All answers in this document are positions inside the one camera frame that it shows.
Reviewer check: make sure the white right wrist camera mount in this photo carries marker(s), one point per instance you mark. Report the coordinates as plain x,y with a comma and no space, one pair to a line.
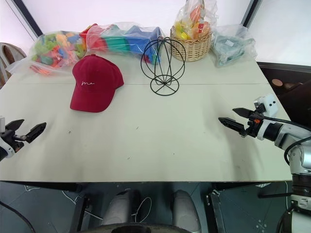
267,103

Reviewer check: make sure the woven wicker basket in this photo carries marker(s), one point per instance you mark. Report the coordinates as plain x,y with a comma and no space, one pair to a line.
192,48

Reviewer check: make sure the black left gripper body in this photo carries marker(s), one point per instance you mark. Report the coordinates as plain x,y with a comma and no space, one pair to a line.
13,139

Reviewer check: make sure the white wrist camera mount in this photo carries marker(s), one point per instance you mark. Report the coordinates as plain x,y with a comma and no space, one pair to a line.
267,103
6,148

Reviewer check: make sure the dark rounded robot waist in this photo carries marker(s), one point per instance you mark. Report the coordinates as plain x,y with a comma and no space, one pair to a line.
143,229

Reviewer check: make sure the black table leg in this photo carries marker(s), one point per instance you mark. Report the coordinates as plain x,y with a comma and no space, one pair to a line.
79,211
219,213

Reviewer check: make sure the grey right robot leg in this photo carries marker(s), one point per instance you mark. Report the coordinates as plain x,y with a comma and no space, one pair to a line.
184,210

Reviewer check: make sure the grey left robot leg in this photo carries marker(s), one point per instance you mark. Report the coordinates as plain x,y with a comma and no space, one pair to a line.
119,208

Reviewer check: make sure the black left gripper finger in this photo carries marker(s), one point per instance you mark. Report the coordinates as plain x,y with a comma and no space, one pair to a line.
36,132
15,124

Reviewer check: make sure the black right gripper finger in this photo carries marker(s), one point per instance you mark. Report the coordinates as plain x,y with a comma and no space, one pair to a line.
241,112
232,123

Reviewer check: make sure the black window frame bar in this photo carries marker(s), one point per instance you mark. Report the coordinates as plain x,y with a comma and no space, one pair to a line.
250,12
28,19

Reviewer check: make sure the dark red baseball cap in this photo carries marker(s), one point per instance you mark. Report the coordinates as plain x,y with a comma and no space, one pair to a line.
94,82

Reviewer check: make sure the grey robot leg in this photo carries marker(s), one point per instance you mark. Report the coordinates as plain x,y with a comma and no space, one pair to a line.
119,208
184,210

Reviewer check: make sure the round brown disc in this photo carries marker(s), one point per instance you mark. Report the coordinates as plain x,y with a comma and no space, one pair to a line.
277,83

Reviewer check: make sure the bag of yellow orange toys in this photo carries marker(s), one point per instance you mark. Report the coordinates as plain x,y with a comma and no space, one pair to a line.
194,21

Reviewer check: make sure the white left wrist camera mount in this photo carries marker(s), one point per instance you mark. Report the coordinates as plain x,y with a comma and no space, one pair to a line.
6,148

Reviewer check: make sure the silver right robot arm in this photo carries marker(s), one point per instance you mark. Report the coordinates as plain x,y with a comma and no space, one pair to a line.
285,136

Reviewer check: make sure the bag of large coloured blocks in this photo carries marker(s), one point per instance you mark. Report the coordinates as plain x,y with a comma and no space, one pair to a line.
121,40

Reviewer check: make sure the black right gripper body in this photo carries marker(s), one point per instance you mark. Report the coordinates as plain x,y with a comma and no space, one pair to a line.
253,125

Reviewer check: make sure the bag of small colourful toys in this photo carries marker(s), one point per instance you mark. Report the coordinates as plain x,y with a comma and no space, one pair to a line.
57,52

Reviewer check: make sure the bag of pale blue items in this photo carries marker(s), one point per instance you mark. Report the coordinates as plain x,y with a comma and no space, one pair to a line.
230,46

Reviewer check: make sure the dark brown cabinet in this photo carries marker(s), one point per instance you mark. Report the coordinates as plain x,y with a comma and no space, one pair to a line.
289,75

